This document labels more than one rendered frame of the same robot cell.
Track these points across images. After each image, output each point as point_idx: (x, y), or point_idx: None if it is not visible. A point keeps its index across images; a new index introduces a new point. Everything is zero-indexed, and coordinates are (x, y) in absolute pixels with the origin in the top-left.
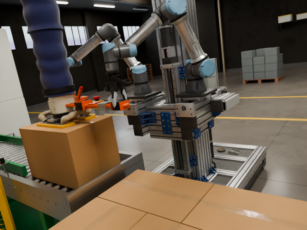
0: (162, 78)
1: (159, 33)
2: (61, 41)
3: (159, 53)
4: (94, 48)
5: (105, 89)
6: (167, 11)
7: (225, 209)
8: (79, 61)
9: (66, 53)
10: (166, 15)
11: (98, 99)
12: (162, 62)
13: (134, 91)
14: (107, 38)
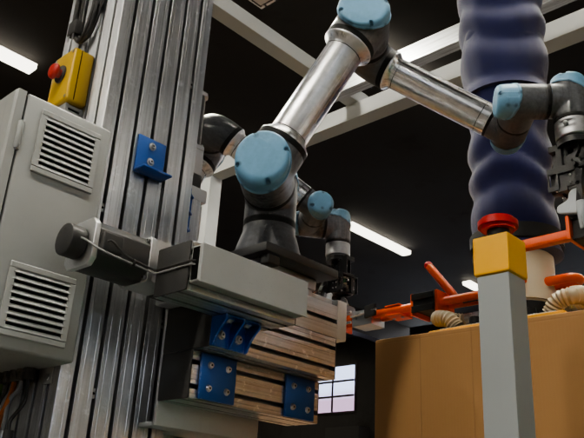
0: (197, 229)
1: (203, 106)
2: (470, 132)
3: (196, 136)
4: (415, 100)
5: (357, 290)
6: (222, 159)
7: None
8: (480, 129)
9: (469, 156)
10: (222, 155)
11: (487, 235)
12: (200, 188)
13: (299, 252)
14: (365, 80)
